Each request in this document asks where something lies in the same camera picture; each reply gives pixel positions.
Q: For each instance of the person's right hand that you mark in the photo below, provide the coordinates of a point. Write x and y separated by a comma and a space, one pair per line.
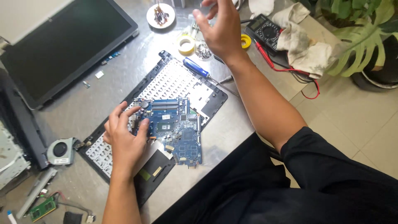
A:
225, 34

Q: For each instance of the person's left hand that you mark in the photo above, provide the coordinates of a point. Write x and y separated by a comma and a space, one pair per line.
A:
124, 146

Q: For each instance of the blue laptop motherboard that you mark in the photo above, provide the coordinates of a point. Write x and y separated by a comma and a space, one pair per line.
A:
178, 130

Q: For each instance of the yellow tape roll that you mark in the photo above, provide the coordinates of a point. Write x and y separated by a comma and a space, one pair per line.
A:
245, 41

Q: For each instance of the small dish of screws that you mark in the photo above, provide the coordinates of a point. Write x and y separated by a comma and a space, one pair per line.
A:
204, 51

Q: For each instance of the black multimeter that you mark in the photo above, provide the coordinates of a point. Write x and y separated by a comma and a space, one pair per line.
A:
264, 31

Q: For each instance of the white tape roll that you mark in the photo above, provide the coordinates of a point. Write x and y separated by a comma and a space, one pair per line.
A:
186, 45

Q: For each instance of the red multimeter probe lead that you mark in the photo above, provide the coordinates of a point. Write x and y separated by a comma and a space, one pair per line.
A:
264, 54

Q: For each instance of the white rag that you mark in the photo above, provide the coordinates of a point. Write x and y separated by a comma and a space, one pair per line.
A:
261, 6

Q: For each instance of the grey laptop cooling fan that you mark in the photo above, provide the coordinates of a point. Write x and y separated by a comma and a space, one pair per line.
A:
60, 151

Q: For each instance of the white plate with metal parts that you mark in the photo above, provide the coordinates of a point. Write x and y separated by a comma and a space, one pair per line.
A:
160, 15

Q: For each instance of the black laptop keyboard case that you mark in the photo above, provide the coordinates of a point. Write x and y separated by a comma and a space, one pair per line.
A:
174, 82

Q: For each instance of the small white chip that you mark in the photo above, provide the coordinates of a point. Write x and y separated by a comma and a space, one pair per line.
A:
99, 74

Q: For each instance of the dirty white cloth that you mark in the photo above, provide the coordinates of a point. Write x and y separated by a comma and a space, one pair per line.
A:
303, 46

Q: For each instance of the black multimeter probe lead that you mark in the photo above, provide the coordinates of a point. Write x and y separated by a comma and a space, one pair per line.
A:
297, 77

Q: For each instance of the small black pad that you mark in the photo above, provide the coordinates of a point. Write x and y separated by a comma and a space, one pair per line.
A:
72, 218

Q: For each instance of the small blue circuit board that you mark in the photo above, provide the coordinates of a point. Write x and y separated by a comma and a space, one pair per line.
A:
111, 58

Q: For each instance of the silver plastic bar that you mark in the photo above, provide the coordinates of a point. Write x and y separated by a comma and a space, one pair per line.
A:
36, 193

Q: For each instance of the green memory module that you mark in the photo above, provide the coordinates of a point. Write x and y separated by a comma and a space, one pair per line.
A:
43, 209

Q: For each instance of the black laptop bottom cover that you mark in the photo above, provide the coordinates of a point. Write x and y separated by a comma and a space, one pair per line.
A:
21, 124

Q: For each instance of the silver metal drive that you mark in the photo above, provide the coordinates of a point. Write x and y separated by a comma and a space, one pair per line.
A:
11, 158

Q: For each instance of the black laptop screen panel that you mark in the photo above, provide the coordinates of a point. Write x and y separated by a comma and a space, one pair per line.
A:
62, 46

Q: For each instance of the white pen with blue tip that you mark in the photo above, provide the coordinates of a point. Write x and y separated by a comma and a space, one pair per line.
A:
11, 217

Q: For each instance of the green leafy plant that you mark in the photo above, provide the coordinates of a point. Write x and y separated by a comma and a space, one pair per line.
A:
360, 31

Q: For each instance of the dark plant pot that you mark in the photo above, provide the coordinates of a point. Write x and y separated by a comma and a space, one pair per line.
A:
384, 71

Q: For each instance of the person's black clothing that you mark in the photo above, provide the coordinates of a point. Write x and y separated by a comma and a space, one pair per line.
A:
295, 186

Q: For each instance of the small metal bracket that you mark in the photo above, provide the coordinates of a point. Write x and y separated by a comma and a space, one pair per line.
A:
86, 84

